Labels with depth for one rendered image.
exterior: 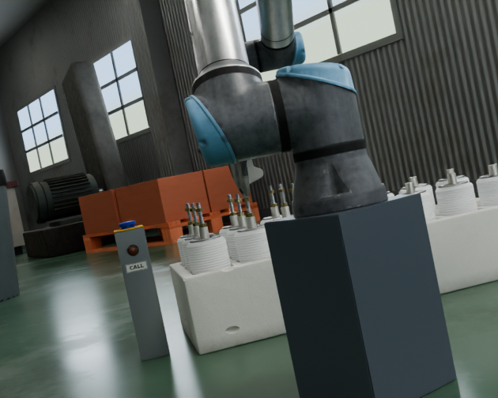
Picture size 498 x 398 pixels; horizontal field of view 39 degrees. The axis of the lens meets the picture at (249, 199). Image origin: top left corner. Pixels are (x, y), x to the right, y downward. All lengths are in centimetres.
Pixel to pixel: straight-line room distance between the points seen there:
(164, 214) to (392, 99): 183
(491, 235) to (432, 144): 285
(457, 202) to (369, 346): 86
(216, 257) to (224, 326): 16
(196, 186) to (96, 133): 233
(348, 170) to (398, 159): 381
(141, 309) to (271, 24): 72
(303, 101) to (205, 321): 72
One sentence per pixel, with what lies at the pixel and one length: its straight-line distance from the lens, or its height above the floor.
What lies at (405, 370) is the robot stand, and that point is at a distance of 110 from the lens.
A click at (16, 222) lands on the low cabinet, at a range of 909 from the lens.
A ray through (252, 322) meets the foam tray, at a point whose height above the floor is 5.
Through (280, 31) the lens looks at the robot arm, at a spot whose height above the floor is 67.
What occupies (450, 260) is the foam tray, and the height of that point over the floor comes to 8.
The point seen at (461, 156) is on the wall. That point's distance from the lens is 455.
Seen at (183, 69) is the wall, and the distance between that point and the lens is 686.
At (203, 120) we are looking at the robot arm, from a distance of 107.
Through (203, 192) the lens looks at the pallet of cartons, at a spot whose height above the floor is 33.
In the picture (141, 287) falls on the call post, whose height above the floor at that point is 17.
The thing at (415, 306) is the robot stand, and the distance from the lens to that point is 111.
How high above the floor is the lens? 38
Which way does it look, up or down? 2 degrees down
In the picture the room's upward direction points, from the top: 12 degrees counter-clockwise
